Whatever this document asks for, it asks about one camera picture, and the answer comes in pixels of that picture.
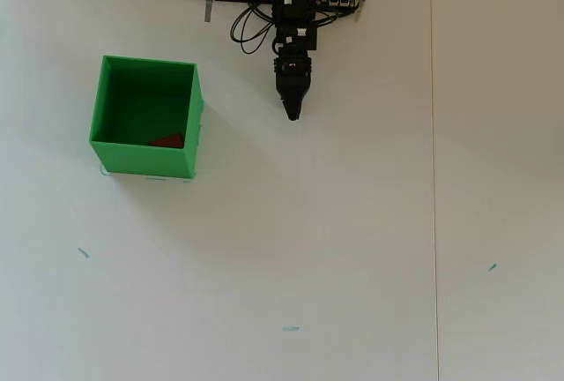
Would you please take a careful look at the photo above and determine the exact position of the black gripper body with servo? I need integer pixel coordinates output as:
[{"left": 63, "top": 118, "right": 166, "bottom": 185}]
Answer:
[{"left": 272, "top": 23, "right": 319, "bottom": 75}]

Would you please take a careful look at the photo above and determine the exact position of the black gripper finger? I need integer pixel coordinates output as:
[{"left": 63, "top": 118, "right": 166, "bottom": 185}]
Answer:
[
  {"left": 275, "top": 72, "right": 295, "bottom": 121},
  {"left": 293, "top": 72, "right": 314, "bottom": 122}
]

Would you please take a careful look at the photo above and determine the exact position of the red rectangular block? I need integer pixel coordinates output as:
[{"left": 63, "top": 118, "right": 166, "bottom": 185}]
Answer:
[{"left": 147, "top": 133, "right": 185, "bottom": 149}]

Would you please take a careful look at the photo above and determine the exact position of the green square plastic bin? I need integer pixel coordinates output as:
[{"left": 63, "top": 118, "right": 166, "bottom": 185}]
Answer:
[{"left": 87, "top": 54, "right": 206, "bottom": 180}]

